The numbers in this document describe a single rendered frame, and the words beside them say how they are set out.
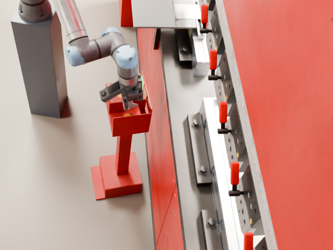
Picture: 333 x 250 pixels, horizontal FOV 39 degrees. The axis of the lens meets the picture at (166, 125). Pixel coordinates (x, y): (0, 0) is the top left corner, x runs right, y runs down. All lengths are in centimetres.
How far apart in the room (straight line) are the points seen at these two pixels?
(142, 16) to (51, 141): 110
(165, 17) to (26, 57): 81
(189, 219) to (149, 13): 88
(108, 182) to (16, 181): 52
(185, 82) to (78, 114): 108
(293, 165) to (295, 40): 26
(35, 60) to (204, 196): 120
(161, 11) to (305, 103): 120
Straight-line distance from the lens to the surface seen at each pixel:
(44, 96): 275
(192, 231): 169
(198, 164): 176
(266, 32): 118
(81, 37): 173
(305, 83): 97
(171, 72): 201
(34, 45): 242
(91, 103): 296
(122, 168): 251
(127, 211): 263
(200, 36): 201
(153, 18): 203
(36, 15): 229
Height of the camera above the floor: 244
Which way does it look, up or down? 57 degrees down
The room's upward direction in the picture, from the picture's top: 13 degrees clockwise
